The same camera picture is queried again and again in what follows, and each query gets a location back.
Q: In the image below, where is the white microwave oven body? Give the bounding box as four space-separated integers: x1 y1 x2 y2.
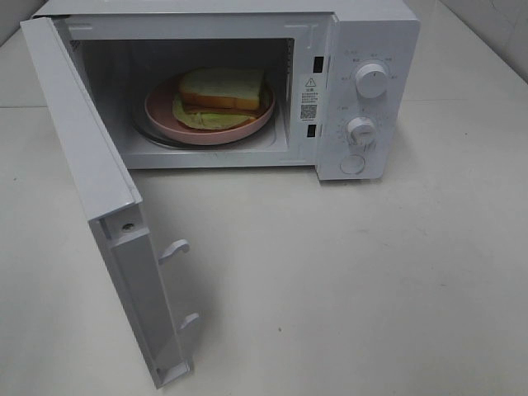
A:
30 1 420 181

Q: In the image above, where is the upper white power knob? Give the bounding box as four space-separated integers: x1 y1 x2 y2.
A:
355 61 389 99

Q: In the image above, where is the lower white timer knob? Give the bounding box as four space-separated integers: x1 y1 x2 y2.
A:
346 117 377 146

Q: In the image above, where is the glass microwave turntable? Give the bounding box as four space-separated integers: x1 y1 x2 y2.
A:
133 104 287 151

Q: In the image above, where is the pink round plate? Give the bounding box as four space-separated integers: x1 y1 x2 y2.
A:
144 78 276 146

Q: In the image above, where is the white microwave door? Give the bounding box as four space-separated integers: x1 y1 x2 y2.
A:
21 17 200 389

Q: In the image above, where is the white warning label sticker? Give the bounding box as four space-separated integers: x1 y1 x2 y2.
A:
298 73 323 122

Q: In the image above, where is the sandwich with lettuce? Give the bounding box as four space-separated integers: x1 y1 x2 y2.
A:
172 68 271 130

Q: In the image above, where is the round white door button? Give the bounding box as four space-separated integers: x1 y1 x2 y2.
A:
340 154 365 175

